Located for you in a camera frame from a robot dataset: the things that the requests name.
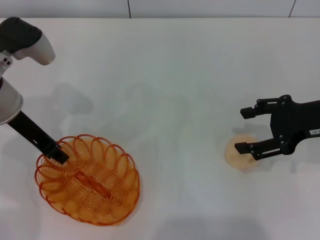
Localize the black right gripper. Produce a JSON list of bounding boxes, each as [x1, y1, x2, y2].
[[234, 94, 320, 161]]

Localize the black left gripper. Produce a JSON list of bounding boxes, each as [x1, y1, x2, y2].
[[7, 110, 71, 165]]

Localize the pale round steamed bun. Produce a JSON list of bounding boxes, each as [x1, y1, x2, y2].
[[224, 134, 260, 171]]

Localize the orange woven plastic basket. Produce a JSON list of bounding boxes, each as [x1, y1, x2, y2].
[[34, 134, 141, 227]]

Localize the white tablecloth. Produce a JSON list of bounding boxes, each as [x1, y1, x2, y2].
[[0, 17, 320, 240]]

